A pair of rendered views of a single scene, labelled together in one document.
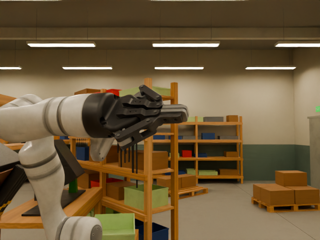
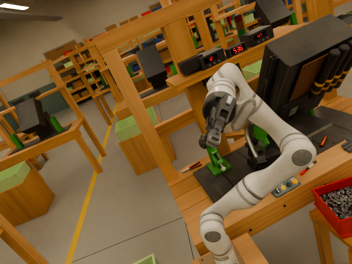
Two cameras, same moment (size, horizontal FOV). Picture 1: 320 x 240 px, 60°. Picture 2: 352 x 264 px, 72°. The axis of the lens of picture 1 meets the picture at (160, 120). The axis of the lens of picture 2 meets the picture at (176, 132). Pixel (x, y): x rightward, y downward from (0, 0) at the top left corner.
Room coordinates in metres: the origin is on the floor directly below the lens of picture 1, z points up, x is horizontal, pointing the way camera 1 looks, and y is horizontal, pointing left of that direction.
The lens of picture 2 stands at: (0.37, -0.42, 1.90)
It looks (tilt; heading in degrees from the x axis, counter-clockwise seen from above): 25 degrees down; 92
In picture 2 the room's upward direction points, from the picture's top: 24 degrees counter-clockwise
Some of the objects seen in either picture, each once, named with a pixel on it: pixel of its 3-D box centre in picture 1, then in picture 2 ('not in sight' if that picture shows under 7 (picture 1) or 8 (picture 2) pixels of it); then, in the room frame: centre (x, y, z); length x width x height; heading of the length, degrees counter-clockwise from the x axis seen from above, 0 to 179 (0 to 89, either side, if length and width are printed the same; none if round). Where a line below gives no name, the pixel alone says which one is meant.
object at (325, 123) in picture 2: not in sight; (293, 120); (0.97, 0.81, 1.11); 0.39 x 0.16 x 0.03; 99
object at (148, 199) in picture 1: (112, 162); not in sight; (4.25, 0.72, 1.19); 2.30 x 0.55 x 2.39; 41
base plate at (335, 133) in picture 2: not in sight; (277, 150); (0.88, 0.89, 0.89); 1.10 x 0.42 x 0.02; 9
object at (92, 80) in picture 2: not in sight; (90, 70); (-2.30, 10.33, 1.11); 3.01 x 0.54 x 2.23; 0
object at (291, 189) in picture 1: (284, 189); not in sight; (6.29, -2.80, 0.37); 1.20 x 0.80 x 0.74; 98
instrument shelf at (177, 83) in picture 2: not in sight; (232, 56); (0.84, 1.15, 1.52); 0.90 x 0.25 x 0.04; 9
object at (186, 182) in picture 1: (182, 185); not in sight; (7.60, -0.60, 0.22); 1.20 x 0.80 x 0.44; 130
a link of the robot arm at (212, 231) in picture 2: not in sight; (215, 233); (0.32, 0.26, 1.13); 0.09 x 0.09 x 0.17; 78
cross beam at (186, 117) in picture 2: not in sight; (236, 92); (0.82, 1.26, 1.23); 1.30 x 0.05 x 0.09; 9
